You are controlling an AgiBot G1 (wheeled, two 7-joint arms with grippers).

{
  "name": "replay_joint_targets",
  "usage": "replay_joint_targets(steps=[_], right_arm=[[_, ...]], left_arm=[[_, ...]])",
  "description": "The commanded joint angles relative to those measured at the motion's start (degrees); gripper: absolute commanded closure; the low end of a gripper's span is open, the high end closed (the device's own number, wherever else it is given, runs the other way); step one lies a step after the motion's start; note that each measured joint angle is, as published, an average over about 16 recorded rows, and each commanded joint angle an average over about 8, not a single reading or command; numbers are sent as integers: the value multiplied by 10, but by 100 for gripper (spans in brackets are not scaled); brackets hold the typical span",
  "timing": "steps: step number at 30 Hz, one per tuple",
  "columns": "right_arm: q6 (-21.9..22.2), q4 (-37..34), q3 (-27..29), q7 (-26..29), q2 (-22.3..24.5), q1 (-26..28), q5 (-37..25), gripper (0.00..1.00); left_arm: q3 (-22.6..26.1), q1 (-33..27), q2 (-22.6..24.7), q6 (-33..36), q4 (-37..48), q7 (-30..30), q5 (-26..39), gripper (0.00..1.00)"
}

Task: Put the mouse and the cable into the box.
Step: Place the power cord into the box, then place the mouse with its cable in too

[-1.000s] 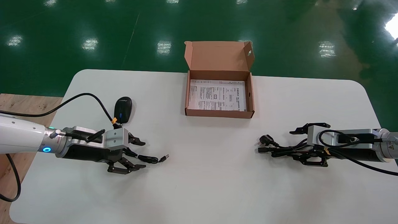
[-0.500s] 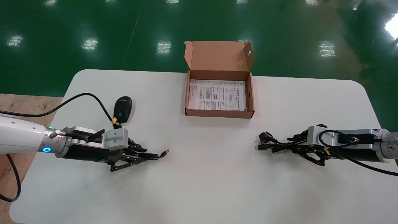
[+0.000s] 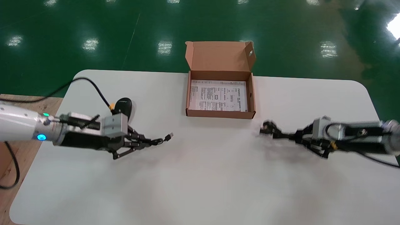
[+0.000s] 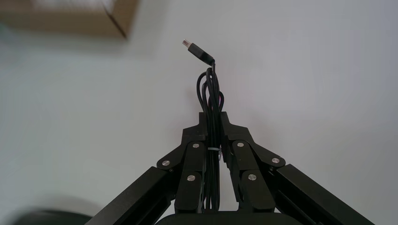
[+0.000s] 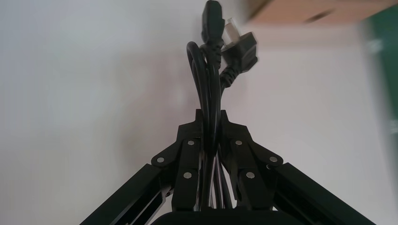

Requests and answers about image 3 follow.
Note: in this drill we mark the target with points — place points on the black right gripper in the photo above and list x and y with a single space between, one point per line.
362 140

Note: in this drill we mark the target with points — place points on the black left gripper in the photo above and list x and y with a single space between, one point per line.
84 140

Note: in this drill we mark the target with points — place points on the black computer mouse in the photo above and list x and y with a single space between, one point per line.
123 104

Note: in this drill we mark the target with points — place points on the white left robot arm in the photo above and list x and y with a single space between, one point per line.
18 122

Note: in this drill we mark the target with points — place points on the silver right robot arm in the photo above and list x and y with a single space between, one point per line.
393 137

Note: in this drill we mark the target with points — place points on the brown cardboard storage box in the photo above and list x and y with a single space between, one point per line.
218 59

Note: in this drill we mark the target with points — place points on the printed white instruction sheet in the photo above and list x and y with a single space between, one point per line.
218 95

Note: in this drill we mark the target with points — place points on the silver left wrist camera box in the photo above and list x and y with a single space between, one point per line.
116 125

